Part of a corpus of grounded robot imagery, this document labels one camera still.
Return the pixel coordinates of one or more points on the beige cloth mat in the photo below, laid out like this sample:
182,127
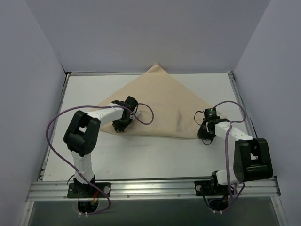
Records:
166,103

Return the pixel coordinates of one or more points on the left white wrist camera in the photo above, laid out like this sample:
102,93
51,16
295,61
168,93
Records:
136,114

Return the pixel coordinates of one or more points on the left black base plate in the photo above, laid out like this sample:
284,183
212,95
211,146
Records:
87,191

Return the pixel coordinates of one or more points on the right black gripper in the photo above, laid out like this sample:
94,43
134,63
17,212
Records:
204,131

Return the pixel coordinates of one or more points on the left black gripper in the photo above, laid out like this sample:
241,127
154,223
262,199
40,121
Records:
121,122

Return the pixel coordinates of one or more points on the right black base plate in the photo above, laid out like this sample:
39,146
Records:
210,188

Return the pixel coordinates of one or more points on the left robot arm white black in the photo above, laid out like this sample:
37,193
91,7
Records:
82,134

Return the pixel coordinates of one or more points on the aluminium front rail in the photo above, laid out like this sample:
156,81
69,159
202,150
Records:
148,190

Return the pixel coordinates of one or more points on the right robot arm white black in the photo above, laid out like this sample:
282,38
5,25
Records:
247,158

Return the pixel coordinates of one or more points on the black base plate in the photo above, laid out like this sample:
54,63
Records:
210,188
87,191

